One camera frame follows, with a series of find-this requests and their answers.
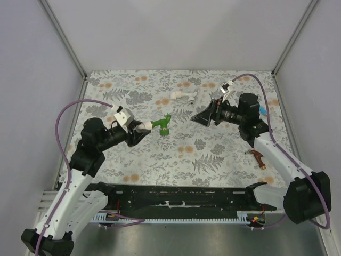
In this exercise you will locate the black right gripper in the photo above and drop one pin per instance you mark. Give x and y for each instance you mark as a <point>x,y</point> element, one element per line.
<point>212,112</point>

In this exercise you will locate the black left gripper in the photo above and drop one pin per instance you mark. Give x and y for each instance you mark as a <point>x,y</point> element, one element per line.
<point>135,138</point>

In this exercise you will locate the white PVC elbow fitting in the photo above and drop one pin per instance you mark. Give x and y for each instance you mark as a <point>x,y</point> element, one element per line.
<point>145,126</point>

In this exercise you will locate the green faucet chrome knob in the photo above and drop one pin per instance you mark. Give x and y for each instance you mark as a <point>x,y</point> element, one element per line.
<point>163,124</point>

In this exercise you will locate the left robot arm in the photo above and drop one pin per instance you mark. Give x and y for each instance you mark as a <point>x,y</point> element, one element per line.
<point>56,233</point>

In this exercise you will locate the white faucet with elbow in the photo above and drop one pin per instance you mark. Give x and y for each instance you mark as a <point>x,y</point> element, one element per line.
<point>180,94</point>

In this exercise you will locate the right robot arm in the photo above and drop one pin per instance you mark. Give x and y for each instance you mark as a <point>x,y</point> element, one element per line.
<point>308,194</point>

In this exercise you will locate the floral patterned table mat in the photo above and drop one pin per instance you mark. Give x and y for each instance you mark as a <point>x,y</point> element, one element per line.
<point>191,155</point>

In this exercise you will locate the blue faucet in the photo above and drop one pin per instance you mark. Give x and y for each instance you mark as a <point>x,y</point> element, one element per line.
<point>263,111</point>

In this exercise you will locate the brown faucet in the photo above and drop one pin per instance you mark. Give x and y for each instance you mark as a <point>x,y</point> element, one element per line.
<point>258,156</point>

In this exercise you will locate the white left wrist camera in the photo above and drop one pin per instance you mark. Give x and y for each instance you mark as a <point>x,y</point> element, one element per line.
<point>123,115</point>

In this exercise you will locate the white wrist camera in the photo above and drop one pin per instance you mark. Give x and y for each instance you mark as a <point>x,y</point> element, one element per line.
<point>227,89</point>
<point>123,115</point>

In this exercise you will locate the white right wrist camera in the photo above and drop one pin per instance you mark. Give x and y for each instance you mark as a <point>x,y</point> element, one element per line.
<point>227,89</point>

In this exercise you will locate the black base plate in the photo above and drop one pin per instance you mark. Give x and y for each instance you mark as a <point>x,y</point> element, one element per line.
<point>141,201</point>

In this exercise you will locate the white slotted cable duct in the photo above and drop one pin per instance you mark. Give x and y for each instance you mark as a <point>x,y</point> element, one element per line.
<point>106,219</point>

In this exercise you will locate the aluminium right corner post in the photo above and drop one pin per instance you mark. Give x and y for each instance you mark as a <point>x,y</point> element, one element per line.
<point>295,35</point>

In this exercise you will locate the aluminium corner post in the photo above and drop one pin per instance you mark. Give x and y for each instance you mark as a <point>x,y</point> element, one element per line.
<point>62,36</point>
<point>295,35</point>

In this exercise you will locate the aluminium left corner post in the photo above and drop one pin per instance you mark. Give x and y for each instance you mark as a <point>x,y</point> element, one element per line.
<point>62,36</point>

